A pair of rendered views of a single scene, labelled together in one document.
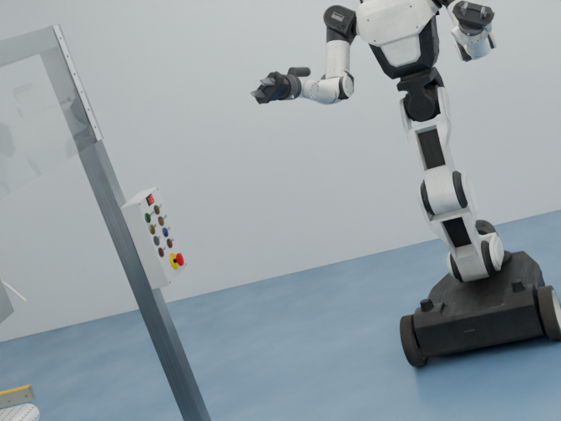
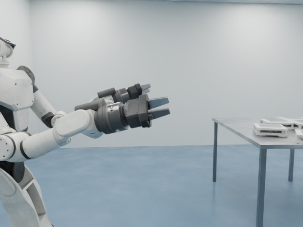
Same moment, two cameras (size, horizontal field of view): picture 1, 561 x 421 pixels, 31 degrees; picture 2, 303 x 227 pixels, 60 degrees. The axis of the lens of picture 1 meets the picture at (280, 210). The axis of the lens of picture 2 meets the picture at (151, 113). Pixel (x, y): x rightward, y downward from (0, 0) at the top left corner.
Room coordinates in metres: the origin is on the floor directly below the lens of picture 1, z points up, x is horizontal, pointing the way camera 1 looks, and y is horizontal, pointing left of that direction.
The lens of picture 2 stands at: (3.68, 0.60, 1.31)
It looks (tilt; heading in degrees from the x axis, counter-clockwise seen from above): 7 degrees down; 244
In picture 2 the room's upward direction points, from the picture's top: straight up
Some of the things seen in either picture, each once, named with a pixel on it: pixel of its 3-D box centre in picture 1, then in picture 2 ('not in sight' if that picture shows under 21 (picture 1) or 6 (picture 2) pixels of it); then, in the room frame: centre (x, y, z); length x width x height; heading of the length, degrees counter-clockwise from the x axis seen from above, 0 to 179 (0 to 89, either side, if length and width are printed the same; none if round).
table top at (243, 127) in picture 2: not in sight; (282, 129); (1.29, -1.19, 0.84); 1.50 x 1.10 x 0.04; 64
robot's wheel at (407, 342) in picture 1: (413, 340); not in sight; (3.66, -0.32, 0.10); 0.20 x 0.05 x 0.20; 158
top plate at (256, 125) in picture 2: not in sight; (269, 126); (1.71, -1.01, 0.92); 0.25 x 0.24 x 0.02; 139
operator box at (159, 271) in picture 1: (154, 237); not in sight; (2.92, 0.38, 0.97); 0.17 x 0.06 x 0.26; 163
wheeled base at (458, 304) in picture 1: (480, 280); not in sight; (3.78, -0.65, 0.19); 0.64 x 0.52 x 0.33; 158
